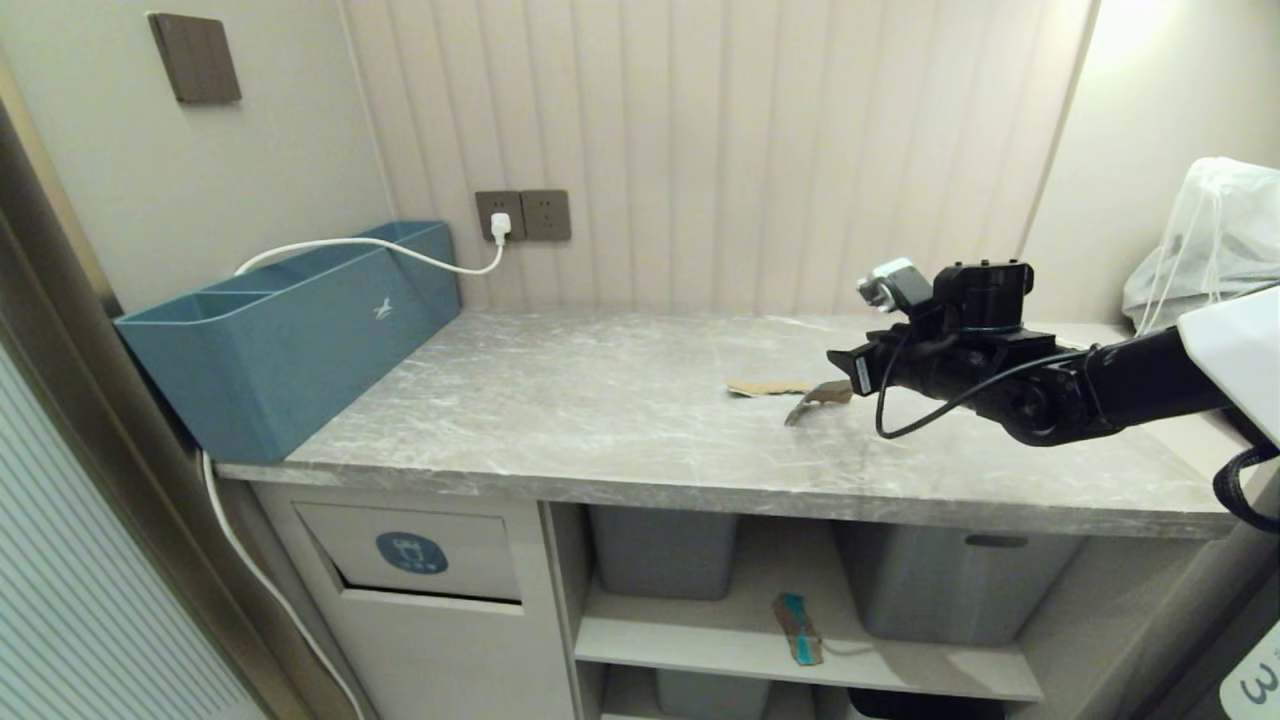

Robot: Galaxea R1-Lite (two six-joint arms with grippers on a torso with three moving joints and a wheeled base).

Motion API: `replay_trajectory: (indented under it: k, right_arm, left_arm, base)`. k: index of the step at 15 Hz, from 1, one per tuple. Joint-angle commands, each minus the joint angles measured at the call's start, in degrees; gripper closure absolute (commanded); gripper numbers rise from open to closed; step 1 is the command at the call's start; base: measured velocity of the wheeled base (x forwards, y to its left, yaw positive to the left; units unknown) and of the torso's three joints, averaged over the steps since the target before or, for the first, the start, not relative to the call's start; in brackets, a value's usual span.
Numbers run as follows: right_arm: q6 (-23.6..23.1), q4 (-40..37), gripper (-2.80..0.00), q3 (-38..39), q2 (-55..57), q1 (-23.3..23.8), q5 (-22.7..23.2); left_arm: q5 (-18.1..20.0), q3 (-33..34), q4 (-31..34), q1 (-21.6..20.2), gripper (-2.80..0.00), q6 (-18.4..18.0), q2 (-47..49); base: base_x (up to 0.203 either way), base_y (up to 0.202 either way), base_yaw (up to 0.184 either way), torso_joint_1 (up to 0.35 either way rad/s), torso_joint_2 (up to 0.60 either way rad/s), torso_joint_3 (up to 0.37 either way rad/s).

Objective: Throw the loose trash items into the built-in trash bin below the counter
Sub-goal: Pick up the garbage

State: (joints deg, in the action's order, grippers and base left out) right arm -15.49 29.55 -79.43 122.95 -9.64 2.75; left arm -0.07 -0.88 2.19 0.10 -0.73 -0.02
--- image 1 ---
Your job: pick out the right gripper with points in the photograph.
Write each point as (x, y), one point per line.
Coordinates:
(930, 365)

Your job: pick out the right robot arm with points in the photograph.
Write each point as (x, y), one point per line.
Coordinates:
(1150, 375)

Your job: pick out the small grey storage bin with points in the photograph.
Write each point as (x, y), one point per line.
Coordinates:
(663, 550)

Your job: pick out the large grey storage bin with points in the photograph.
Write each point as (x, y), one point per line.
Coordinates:
(950, 590)

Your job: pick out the trash bin flap door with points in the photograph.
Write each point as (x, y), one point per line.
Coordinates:
(440, 555)

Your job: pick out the white counter cabinet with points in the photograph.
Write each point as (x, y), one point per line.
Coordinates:
(450, 655)

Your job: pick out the flat cardboard scrap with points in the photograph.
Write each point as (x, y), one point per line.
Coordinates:
(765, 387)

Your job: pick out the cardboard scrap with blue tape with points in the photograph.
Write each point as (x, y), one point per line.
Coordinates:
(798, 630)

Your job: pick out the black container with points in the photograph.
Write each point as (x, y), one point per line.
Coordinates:
(925, 706)

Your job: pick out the white power plug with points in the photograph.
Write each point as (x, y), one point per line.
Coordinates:
(500, 226)

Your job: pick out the white plastic bag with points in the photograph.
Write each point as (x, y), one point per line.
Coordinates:
(1220, 235)

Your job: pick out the blue plastic organizer box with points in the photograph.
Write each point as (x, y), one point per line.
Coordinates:
(290, 360)

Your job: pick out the ribbed glass door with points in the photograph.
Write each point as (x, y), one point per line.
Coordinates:
(80, 600)

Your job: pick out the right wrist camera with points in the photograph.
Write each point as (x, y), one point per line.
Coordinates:
(985, 290)

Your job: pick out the brown wall socket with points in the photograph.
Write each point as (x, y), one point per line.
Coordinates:
(547, 215)
(485, 205)

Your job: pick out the brown wall switch panel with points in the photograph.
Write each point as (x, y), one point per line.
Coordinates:
(196, 58)

